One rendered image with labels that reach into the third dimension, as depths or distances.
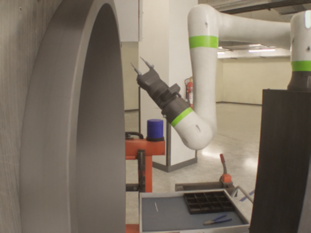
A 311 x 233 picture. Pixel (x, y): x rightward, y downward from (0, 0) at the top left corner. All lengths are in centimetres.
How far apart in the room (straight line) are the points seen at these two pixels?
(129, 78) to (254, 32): 1090
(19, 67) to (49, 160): 9
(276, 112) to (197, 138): 27
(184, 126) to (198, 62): 25
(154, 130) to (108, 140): 72
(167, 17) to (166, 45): 42
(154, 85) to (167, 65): 282
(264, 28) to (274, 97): 32
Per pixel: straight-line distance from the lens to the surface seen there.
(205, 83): 94
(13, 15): 25
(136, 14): 87
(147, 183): 180
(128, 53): 1182
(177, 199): 158
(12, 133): 24
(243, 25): 107
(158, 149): 172
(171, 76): 369
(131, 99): 1189
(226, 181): 316
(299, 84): 79
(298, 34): 82
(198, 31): 95
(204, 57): 94
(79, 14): 34
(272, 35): 102
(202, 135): 83
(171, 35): 376
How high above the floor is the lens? 137
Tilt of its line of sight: 8 degrees down
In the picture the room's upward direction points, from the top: straight up
